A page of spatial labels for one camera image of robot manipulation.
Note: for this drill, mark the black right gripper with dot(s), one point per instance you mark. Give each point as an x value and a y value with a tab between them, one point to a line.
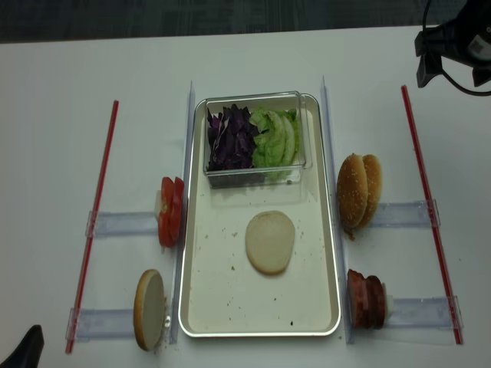
465	39

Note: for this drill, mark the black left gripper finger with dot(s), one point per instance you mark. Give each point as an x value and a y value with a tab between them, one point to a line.
27	354

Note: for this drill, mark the outer tomato slice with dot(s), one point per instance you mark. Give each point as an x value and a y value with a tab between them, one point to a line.
167	192

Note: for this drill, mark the tomato slice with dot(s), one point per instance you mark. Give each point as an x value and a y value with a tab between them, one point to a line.
175	215
167	192

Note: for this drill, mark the green lettuce in container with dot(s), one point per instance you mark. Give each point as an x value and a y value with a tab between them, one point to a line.
277	142

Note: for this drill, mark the white pusher behind tomato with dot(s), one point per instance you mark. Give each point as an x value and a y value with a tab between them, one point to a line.
158	204

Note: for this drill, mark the inner tomato slice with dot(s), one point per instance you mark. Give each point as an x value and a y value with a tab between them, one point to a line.
175	215

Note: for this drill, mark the rear meat patty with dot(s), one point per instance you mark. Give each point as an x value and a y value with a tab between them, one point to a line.
376	302

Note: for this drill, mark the meat patty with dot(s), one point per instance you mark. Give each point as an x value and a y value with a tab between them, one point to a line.
359	300
376	302

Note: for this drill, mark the white pusher behind patties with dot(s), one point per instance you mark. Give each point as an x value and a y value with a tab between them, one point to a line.
389	304

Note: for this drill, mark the front meat patty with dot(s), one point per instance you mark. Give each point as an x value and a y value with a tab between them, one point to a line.
359	300

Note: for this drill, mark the right red rod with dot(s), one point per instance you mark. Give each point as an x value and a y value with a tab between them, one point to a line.
451	301

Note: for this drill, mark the red rod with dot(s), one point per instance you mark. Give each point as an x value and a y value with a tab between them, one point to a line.
72	322
451	301

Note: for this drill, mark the left red rod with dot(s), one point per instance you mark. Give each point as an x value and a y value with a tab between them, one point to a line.
72	322

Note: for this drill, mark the lower left clear track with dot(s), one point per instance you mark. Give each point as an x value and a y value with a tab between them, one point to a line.
97	324

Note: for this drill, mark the clear track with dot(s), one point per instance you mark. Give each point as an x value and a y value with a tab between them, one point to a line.
120	224
430	312
418	214
97	324

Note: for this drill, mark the rear sesame bun top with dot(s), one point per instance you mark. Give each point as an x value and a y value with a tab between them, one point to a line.
373	171

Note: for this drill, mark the sesame bun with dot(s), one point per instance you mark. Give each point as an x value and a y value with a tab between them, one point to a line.
352	191
373	171

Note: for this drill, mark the upright bun half left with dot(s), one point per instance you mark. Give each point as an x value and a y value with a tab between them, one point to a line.
149	309

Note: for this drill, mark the upper right clear track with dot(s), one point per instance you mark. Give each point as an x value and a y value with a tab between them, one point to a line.
418	214

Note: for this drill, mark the upper left clear track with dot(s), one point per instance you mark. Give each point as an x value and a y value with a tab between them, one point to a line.
120	224

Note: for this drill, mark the front sesame bun top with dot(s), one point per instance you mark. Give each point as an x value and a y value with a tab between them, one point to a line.
352	191

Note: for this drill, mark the white metal tray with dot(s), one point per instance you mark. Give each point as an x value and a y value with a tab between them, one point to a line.
221	294

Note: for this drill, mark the clear plastic container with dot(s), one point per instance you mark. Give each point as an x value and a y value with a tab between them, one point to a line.
263	175

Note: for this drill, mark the purple cabbage pieces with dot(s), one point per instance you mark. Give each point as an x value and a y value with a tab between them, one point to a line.
231	139

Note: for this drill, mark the lower right clear track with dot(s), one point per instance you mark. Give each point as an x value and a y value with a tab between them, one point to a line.
430	312

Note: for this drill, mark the bun bottom on tray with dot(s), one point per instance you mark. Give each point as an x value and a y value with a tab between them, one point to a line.
269	242

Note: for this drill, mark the left long clear rail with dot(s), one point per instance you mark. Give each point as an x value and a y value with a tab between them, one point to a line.
177	278

